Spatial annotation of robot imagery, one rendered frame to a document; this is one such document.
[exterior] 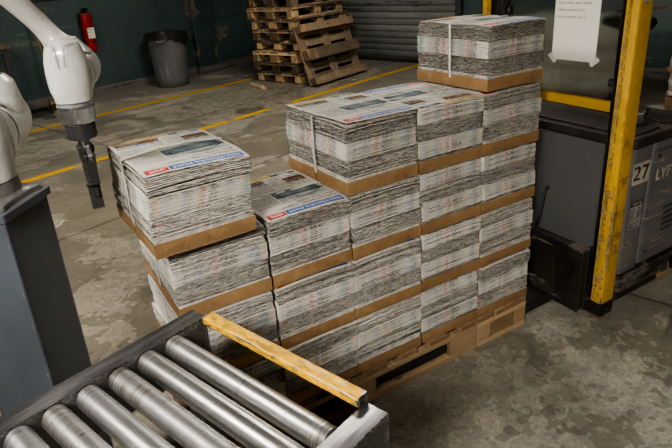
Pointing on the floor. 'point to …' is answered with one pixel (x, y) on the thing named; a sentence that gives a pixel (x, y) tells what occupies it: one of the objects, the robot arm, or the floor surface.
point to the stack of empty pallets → (285, 63)
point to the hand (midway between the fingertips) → (96, 195)
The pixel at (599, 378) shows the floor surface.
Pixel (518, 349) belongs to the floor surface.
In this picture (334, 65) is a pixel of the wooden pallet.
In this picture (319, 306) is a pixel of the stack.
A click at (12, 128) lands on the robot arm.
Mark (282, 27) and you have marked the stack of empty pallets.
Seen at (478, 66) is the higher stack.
